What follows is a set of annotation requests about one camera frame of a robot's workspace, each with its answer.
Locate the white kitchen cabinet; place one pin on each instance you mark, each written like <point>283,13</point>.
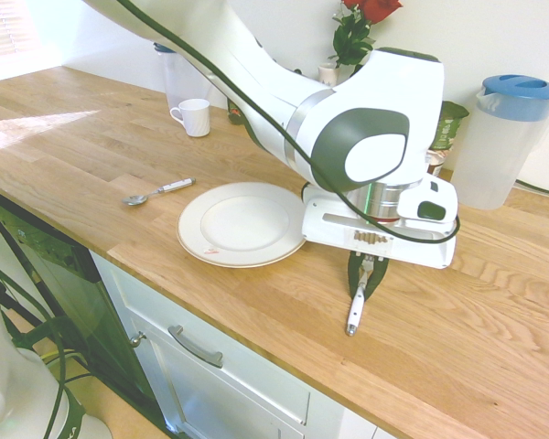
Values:
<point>256,379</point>

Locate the white window blind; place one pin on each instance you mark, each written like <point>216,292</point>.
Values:
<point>4,27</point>

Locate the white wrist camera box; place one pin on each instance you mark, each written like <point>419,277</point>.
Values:
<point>427,209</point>

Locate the red roses with leaves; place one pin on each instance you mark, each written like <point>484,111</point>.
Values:
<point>352,36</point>

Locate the white plate with gold rim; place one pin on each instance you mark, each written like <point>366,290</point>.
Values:
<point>242,224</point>

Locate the white ceramic vase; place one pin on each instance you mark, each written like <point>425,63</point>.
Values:
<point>327,75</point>

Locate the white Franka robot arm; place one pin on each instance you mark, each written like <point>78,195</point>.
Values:
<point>347,114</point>

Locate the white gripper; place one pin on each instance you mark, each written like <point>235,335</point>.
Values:
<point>329,228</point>

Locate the silver cabinet knob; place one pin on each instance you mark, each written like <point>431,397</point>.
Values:
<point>138,338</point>

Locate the white ribbed ceramic mug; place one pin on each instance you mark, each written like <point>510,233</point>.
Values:
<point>196,119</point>

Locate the dark glass appliance door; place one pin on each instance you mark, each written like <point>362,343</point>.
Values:
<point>64,256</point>

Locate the green packet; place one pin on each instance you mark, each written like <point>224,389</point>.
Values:
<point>448,130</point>

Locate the clear plastic pitcher with lid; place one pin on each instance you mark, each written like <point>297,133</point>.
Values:
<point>178,82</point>
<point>498,155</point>

